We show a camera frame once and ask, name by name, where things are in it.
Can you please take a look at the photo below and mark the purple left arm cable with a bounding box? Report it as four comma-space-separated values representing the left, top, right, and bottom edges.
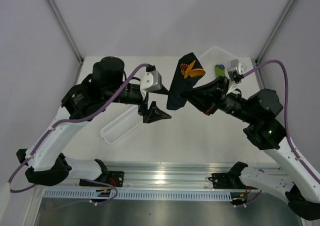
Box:
8, 63, 157, 209

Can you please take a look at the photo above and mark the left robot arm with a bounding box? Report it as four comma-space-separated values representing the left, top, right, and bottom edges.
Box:
16, 56, 170, 187

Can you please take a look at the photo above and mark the white narrow cutlery tray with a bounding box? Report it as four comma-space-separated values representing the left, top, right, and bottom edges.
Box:
99, 105, 142, 145

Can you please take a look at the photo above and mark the right corner frame post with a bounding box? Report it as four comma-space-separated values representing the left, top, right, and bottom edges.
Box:
255, 0, 299, 65

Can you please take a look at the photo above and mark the corner frame post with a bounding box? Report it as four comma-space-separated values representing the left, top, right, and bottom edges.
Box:
255, 0, 299, 65
37, 0, 85, 64

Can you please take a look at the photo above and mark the left corner frame post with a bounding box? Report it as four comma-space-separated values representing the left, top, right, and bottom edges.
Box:
37, 0, 85, 64

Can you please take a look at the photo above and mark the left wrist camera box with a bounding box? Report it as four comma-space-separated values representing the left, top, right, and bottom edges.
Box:
140, 70, 162, 95

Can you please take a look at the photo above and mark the dark navy paper napkin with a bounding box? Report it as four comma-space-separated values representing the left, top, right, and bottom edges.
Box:
166, 52, 204, 111

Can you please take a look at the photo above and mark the orange plastic spoon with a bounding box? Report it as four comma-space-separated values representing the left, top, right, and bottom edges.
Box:
182, 68, 206, 79

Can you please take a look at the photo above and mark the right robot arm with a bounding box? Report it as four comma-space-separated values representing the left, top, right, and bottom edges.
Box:
181, 76, 320, 221

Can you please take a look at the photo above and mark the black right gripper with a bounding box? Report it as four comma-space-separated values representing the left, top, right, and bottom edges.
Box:
180, 75, 258, 124

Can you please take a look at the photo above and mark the green rolled napkin bundle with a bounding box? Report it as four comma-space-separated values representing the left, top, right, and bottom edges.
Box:
214, 64, 226, 77

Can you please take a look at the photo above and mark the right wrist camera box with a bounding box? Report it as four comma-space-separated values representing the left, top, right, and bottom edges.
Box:
227, 59, 245, 93

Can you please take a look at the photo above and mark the large white basket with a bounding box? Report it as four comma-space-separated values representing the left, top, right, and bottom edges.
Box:
198, 46, 253, 79

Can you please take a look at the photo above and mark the orange plastic fork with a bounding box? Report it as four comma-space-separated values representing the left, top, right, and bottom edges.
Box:
180, 63, 190, 74

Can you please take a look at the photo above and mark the white slotted cable duct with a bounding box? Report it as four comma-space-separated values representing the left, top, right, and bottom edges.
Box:
43, 188, 232, 202

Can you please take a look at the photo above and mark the aluminium frame rail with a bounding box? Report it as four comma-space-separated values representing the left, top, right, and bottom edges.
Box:
34, 159, 307, 194

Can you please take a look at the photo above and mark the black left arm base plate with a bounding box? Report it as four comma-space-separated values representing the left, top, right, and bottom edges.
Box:
79, 171, 125, 188

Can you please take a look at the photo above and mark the orange plastic knife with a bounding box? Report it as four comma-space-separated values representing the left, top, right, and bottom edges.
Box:
186, 60, 196, 72

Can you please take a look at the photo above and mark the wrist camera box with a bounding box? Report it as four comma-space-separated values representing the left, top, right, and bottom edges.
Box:
227, 59, 245, 93
140, 70, 162, 95

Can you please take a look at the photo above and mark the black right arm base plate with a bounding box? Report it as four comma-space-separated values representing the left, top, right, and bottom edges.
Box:
208, 172, 257, 190

